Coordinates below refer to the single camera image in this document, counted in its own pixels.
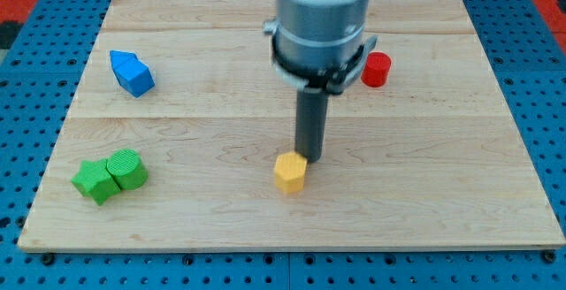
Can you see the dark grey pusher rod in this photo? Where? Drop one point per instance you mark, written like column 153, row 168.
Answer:
column 310, row 118

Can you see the yellow hexagon block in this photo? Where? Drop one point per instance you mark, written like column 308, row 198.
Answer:
column 289, row 172

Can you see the blue cube block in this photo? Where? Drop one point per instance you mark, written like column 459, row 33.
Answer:
column 134, row 76

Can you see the red cylinder block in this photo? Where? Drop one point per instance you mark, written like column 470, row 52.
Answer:
column 376, row 70

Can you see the wooden board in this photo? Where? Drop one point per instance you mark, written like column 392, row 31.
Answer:
column 432, row 161

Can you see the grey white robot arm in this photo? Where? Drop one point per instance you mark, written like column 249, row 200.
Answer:
column 317, row 45

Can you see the green cylinder block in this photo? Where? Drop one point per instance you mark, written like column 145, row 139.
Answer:
column 127, row 169

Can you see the green star block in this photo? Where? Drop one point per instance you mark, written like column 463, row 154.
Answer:
column 94, row 181

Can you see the blue triangle block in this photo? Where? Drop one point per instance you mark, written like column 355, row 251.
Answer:
column 118, row 58

